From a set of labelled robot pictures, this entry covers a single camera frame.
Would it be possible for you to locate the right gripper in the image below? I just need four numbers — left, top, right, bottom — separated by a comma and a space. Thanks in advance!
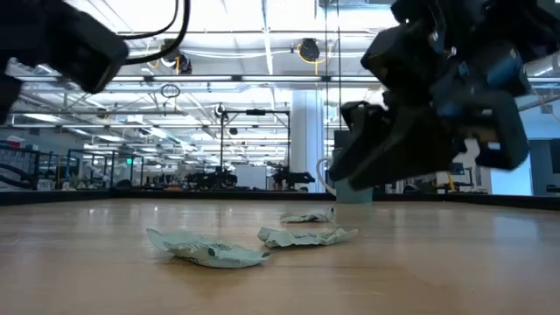
328, 19, 456, 192

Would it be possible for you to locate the green white sweetener packet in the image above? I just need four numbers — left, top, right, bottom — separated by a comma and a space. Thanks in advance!
146, 227, 271, 270
256, 226, 359, 249
279, 207, 336, 224

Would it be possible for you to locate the teal ceramic mug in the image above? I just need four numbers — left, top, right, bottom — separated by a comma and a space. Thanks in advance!
315, 148, 375, 205

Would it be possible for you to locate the white building column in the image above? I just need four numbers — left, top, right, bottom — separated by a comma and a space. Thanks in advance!
290, 89, 326, 193

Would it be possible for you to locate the whiteboard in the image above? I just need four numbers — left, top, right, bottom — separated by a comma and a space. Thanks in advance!
234, 164, 268, 191

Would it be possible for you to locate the black shelving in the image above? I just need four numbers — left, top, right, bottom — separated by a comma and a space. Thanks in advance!
0, 143, 40, 191

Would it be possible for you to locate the yellow black cable reel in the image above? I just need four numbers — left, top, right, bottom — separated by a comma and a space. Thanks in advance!
296, 38, 324, 66

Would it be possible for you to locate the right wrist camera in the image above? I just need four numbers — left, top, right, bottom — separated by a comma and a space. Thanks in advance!
474, 91, 530, 172

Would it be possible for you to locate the black frame workstation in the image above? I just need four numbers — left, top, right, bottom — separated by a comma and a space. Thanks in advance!
220, 108, 292, 190

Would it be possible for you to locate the dark wall panel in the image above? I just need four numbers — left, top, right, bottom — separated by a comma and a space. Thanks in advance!
528, 138, 560, 196

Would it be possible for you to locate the hanging black cable loop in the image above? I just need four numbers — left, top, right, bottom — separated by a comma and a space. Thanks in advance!
159, 82, 181, 100

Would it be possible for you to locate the black aluminium table frame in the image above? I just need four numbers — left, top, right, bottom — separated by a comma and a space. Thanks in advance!
0, 187, 560, 212

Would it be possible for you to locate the black frame enclosure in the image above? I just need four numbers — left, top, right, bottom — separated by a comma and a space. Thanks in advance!
65, 148, 144, 190

